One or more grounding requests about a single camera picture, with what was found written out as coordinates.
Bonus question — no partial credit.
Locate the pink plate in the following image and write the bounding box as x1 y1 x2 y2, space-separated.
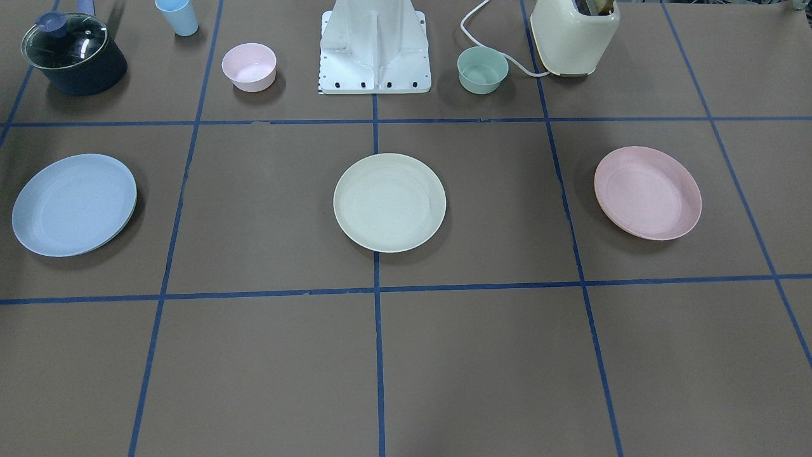
593 147 703 242

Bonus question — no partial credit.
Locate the blue plate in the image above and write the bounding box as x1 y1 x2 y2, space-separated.
11 154 138 258

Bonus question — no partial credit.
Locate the cream plate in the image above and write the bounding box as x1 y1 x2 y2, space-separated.
332 153 447 253

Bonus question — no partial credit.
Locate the green bowl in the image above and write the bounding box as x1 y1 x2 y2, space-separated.
456 46 509 95

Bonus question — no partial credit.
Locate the pink bowl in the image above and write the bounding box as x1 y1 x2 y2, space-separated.
221 43 277 93

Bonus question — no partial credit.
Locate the light blue cup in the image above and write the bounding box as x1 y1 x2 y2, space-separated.
155 0 199 37

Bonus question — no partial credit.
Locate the dark blue pot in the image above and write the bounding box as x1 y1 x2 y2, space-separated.
26 1 128 96

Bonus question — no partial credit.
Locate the glass pot lid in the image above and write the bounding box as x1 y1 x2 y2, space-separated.
20 11 110 70

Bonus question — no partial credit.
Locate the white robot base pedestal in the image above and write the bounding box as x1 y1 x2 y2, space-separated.
317 1 432 95

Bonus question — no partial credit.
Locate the white toaster cable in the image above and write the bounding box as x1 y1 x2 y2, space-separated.
460 0 551 78

